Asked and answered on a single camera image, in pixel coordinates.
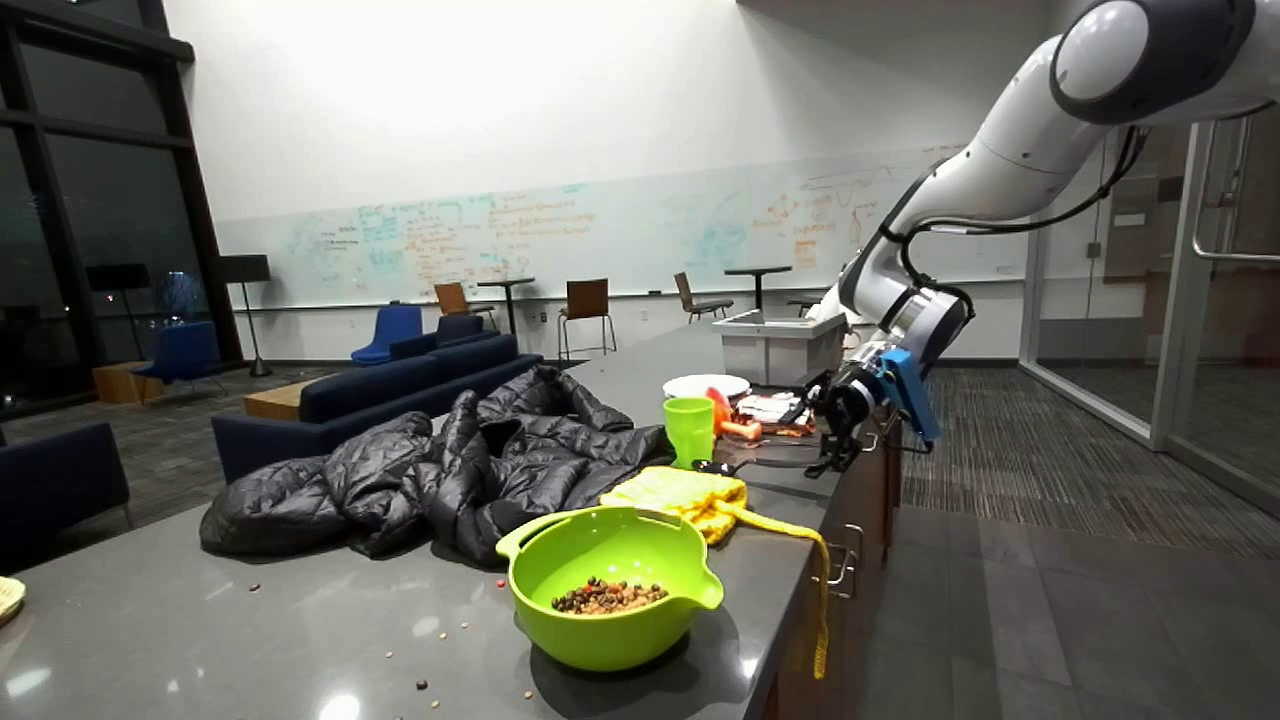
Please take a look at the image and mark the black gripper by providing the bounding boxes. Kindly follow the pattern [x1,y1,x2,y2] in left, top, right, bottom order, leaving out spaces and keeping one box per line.
[802,367,889,478]

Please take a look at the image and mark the black spoon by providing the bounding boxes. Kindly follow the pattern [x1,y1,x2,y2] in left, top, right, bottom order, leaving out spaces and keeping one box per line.
[716,452,823,484]

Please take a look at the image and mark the dark wooden counter cabinet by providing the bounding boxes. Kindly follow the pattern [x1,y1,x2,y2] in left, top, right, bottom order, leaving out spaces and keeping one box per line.
[745,383,911,720]

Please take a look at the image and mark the toy sandwich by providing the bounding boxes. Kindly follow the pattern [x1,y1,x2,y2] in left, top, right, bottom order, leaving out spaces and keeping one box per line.
[732,391,815,444]

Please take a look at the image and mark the orange toy food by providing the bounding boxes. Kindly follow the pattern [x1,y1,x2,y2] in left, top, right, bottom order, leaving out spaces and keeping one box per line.
[703,383,774,449]

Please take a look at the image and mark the grey metal box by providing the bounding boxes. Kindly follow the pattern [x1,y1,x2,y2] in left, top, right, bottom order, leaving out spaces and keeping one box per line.
[716,308,852,391]

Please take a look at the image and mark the loose white paper sheet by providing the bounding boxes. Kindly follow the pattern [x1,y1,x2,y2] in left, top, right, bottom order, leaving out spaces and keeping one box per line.
[802,281,848,322]

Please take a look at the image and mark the green plastic cup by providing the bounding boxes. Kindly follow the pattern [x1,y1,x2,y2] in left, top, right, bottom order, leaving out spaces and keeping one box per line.
[661,391,722,473]

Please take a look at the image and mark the white plate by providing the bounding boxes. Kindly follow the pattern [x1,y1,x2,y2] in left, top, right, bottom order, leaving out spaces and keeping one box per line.
[661,367,755,404]

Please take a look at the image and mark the dark round table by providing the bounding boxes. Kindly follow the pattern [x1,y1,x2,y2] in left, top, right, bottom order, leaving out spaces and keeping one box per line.
[722,261,798,314]

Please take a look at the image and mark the grey brown chair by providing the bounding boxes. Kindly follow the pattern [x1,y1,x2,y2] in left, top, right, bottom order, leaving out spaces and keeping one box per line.
[671,269,735,328]

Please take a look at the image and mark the brown food bits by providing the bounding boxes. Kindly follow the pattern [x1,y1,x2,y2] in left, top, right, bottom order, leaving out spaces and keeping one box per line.
[547,572,678,619]

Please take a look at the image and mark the lime green mixing bowl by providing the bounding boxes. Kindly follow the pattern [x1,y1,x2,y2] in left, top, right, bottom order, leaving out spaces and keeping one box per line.
[491,500,732,673]

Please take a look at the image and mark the small round high table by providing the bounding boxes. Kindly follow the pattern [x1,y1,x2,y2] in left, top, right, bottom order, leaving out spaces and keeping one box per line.
[475,270,542,353]

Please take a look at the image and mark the orange wooden chair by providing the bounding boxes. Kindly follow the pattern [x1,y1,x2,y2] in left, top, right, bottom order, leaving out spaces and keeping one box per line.
[432,275,479,322]

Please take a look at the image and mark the black puffer jacket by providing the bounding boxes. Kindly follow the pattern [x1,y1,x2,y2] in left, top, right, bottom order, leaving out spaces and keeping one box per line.
[196,359,678,572]

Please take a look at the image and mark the long navy blue sofa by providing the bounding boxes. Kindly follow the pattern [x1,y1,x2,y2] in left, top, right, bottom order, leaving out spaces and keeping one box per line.
[214,333,545,484]

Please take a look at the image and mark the bright blue chair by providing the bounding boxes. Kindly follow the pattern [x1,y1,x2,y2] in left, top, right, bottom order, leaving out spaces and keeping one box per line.
[348,298,430,367]

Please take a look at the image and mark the light wooden side table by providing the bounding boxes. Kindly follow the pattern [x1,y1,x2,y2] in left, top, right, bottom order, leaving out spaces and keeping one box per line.
[242,374,326,423]

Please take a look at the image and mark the black music stand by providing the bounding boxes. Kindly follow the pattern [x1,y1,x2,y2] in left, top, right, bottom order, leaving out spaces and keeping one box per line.
[216,251,276,380]

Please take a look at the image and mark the blue armchair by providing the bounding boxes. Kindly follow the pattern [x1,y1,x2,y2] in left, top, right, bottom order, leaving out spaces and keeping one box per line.
[145,263,226,383]

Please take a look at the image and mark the small wooden box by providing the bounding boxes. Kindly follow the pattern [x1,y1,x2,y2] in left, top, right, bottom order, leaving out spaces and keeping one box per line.
[92,354,166,407]

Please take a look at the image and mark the dark navy couch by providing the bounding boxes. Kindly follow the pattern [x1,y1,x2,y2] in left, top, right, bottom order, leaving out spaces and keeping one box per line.
[0,421,134,567]

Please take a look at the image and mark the blue wrist camera box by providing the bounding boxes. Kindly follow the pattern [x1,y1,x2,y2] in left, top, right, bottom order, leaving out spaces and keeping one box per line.
[875,344,943,452]

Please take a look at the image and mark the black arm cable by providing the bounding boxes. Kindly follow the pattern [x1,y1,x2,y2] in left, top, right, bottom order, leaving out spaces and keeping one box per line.
[875,120,1154,290]

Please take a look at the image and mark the long wall whiteboard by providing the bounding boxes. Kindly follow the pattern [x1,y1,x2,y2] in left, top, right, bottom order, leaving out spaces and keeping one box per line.
[216,134,1038,302]

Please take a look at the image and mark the black framed window wall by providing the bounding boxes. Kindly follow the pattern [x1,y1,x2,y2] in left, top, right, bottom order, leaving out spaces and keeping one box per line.
[0,0,244,415]

